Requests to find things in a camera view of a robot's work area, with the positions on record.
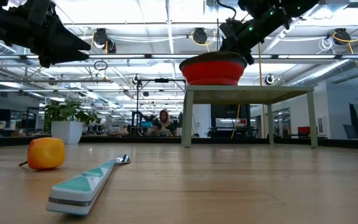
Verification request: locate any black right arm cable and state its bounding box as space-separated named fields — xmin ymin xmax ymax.
xmin=216 ymin=0 xmax=238 ymax=22

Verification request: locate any black aluminium table frame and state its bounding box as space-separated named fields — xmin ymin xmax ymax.
xmin=0 ymin=135 xmax=358 ymax=151

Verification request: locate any black gantry stand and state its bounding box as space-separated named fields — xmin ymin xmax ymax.
xmin=135 ymin=77 xmax=188 ymax=136

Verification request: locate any red collapsible bowl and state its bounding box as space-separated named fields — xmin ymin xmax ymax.
xmin=178 ymin=51 xmax=248 ymax=86

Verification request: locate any table knife with teal handle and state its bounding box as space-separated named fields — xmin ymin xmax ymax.
xmin=45 ymin=154 xmax=131 ymax=217

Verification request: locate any small orange pear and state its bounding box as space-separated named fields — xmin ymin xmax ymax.
xmin=18 ymin=137 xmax=66 ymax=171

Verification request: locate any pale green perforated metal shelf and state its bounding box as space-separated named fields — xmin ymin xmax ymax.
xmin=181 ymin=84 xmax=319 ymax=149

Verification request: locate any green plant in white pot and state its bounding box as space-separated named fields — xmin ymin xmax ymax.
xmin=43 ymin=99 xmax=101 ymax=145

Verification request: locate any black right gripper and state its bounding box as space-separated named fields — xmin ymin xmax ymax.
xmin=219 ymin=19 xmax=260 ymax=65

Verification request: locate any person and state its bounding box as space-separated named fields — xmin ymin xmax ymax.
xmin=147 ymin=108 xmax=180 ymax=137

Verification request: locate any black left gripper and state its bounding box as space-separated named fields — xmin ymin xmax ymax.
xmin=7 ymin=0 xmax=92 ymax=68

